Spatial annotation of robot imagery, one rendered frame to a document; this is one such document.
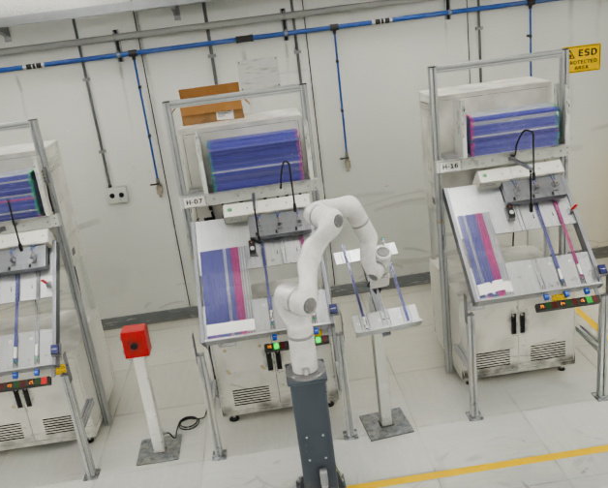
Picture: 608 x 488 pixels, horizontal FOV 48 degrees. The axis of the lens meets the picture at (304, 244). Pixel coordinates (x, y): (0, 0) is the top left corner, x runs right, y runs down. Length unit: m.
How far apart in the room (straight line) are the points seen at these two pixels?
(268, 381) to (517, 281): 1.52
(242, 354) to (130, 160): 2.01
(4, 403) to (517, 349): 3.00
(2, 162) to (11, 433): 1.56
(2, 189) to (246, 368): 1.66
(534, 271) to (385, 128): 1.98
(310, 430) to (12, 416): 1.87
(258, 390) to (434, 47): 2.84
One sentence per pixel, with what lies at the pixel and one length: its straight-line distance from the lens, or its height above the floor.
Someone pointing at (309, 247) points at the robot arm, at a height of 1.29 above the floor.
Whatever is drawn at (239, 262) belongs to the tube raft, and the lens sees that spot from 3.75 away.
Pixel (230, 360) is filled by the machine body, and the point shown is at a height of 0.43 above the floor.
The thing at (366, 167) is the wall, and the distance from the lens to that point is 5.39.
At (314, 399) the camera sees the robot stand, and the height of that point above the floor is 0.59.
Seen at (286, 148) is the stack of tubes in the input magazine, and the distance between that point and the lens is 3.75.
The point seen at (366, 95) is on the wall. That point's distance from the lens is 5.30.
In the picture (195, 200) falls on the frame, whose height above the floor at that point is 1.35.
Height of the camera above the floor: 2.30
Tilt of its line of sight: 19 degrees down
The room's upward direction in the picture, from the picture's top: 7 degrees counter-clockwise
